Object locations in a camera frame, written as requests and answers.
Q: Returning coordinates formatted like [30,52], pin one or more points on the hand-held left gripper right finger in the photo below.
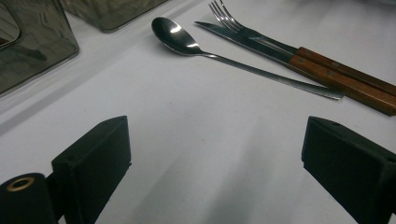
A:
[348,171]

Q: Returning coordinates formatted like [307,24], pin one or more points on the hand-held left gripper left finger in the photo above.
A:
[90,174]

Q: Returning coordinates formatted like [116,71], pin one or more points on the smoky clear plastic bin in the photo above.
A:
[40,40]
[109,14]

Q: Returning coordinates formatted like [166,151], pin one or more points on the white table cover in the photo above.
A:
[202,130]

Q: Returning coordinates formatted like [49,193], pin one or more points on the metal spoon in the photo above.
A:
[174,34]

